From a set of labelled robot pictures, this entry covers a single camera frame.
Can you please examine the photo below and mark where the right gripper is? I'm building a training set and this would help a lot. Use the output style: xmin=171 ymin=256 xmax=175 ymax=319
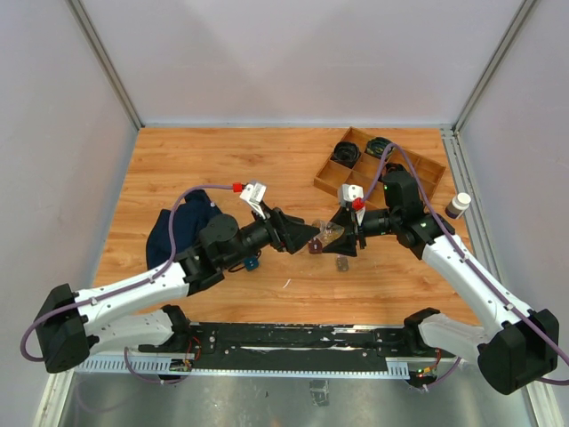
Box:
xmin=321 ymin=206 xmax=400 ymax=256

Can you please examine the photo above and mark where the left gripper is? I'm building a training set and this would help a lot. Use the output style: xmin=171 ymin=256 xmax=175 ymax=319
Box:
xmin=222 ymin=201 xmax=320 ymax=269

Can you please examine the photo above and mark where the clear glass pill jar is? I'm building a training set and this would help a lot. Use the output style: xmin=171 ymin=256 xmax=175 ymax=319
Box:
xmin=312 ymin=220 xmax=344 ymax=246

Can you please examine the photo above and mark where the grey pill box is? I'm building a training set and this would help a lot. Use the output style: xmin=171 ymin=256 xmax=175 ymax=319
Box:
xmin=336 ymin=255 xmax=349 ymax=272

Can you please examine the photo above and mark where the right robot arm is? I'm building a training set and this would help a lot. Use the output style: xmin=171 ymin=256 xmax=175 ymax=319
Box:
xmin=323 ymin=170 xmax=559 ymax=395

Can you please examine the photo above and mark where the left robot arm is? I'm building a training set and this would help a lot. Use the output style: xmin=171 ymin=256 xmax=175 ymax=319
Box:
xmin=33 ymin=208 xmax=319 ymax=374

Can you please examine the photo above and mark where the brown double pill box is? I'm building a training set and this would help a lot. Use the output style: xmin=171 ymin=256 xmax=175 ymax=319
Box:
xmin=308 ymin=238 xmax=323 ymax=254

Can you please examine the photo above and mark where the teal pill box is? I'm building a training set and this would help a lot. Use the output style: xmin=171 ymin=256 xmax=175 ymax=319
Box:
xmin=243 ymin=255 xmax=260 ymax=271

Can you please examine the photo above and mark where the wooden divided tray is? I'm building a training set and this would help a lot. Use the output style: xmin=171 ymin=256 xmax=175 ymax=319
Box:
xmin=313 ymin=127 xmax=446 ymax=198

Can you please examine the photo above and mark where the black yellow rolled sock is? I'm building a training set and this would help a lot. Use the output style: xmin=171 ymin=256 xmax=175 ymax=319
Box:
xmin=365 ymin=137 xmax=393 ymax=159

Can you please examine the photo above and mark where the dark blue cloth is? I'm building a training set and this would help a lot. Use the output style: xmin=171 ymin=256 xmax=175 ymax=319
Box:
xmin=146 ymin=189 xmax=221 ymax=270

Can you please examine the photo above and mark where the dark bottle white cap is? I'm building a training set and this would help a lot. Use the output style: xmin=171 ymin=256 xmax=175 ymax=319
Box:
xmin=445 ymin=192 xmax=471 ymax=219

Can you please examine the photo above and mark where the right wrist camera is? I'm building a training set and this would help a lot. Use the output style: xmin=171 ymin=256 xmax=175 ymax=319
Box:
xmin=337 ymin=183 xmax=365 ymax=212

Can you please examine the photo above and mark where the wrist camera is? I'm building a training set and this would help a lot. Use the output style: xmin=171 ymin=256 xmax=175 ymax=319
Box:
xmin=337 ymin=183 xmax=365 ymax=212
xmin=239 ymin=181 xmax=267 ymax=219

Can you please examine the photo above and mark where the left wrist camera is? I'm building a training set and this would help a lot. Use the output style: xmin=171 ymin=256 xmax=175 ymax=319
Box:
xmin=239 ymin=181 xmax=267 ymax=219

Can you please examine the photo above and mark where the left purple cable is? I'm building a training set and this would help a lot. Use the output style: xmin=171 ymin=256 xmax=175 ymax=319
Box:
xmin=20 ymin=181 xmax=245 ymax=386

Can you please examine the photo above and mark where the purple cable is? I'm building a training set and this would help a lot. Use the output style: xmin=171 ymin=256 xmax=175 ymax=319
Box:
xmin=362 ymin=142 xmax=569 ymax=386
xmin=20 ymin=181 xmax=245 ymax=386

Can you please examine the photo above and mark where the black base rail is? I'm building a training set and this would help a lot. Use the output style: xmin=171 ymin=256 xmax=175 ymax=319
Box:
xmin=137 ymin=322 xmax=459 ymax=371

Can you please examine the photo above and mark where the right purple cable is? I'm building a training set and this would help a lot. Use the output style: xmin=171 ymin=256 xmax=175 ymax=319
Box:
xmin=362 ymin=142 xmax=569 ymax=386

